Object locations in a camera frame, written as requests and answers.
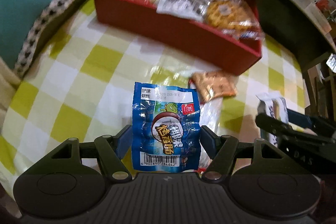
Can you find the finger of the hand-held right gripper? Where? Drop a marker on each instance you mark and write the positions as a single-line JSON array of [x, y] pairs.
[[278, 125], [302, 119]]

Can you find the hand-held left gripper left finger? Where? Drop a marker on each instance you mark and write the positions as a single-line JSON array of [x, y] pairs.
[[125, 140]]

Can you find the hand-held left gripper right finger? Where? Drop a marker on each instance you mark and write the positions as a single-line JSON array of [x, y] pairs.
[[206, 140]]

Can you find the white red-label snack packet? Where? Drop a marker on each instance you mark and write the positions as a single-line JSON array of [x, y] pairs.
[[275, 106]]

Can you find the blue sausage packet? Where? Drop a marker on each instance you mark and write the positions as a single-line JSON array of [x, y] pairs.
[[162, 134]]

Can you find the red cardboard box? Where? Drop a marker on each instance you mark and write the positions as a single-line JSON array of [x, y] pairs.
[[183, 37]]

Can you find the clear orange snack packet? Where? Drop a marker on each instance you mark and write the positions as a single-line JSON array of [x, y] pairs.
[[225, 11]]

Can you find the white red striped-label packet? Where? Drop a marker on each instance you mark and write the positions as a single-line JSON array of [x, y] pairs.
[[210, 113]]

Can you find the gold biscuit packet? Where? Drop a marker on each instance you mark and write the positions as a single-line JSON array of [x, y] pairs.
[[215, 85]]

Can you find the green white checkered tablecloth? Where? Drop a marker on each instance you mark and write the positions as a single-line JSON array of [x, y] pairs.
[[78, 69]]

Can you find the clear silver snack packet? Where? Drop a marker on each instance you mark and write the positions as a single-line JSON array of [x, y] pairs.
[[181, 3]]

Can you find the dark furniture frame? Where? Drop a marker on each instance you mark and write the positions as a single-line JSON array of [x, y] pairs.
[[315, 77]]

